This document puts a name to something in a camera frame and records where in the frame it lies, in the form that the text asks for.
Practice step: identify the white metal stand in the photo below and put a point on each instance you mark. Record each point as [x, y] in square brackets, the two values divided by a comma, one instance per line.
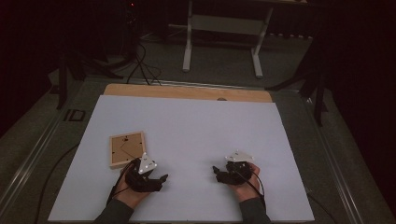
[224, 26]

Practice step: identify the wooden picture frame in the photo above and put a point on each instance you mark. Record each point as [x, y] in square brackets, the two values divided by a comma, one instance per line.
[124, 148]

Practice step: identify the black tripod stand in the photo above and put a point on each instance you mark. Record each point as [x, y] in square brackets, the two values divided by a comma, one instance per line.
[318, 99]
[63, 77]

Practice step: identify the person's left hand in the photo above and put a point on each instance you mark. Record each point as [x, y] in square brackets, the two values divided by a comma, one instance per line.
[132, 195]

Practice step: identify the black square floor box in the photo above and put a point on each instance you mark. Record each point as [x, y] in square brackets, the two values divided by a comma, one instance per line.
[74, 115]

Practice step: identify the person's right hand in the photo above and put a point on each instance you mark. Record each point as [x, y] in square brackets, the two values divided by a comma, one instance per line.
[246, 189]

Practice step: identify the metal floor rail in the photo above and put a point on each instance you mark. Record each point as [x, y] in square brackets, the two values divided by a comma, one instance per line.
[28, 161]
[334, 168]

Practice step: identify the white table mat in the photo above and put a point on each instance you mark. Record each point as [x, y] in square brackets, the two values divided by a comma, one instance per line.
[193, 130]

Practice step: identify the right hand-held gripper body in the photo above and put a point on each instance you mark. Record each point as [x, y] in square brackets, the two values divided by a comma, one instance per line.
[238, 171]

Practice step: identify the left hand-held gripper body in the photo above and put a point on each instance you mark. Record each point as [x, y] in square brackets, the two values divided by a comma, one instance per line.
[141, 180]

